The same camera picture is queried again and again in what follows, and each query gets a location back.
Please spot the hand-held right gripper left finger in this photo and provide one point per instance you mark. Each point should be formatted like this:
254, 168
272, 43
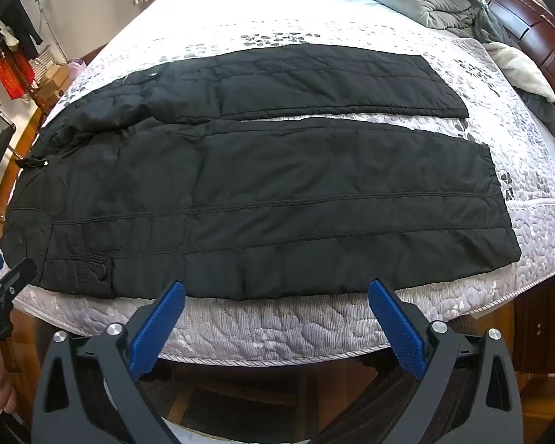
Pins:
159, 319

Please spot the black hanging garment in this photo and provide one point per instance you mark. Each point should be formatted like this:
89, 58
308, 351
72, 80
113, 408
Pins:
23, 21

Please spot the black cargo shorts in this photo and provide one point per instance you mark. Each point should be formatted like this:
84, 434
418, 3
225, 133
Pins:
268, 203

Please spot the cardboard boxes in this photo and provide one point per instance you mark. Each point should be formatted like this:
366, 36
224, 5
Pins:
53, 81

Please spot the pink container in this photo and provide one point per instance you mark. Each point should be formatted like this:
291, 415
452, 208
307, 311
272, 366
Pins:
76, 68

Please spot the white fleece blanket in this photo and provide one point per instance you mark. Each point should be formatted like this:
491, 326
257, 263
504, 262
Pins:
522, 69

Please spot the dark grey cloth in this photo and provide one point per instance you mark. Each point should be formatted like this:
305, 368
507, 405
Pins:
543, 113

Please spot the wooden bed frame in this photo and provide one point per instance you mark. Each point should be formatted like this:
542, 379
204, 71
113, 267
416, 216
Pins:
16, 148

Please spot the quilted grey patterned mattress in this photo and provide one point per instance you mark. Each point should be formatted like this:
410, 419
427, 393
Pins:
268, 333

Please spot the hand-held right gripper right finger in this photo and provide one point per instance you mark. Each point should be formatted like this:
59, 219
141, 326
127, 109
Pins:
397, 328

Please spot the person's left hand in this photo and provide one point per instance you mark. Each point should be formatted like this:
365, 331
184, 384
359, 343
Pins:
3, 384

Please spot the red basket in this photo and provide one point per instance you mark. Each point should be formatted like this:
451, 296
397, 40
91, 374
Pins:
15, 76

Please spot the metal clothes rack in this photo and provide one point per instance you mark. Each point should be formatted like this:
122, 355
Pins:
51, 32

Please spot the wooden headboard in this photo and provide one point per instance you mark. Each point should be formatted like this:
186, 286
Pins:
536, 9

